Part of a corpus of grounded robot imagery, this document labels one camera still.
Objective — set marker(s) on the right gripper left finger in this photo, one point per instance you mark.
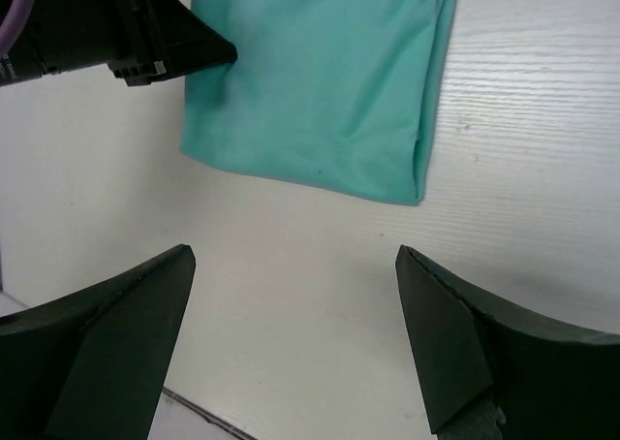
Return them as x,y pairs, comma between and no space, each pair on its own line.
92,364

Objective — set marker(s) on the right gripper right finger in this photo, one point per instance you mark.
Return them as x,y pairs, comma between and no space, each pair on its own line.
491,369

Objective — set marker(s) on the teal t-shirt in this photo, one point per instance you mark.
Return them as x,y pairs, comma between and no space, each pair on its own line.
336,94

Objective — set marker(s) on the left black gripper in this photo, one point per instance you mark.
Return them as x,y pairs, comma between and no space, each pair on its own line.
62,36

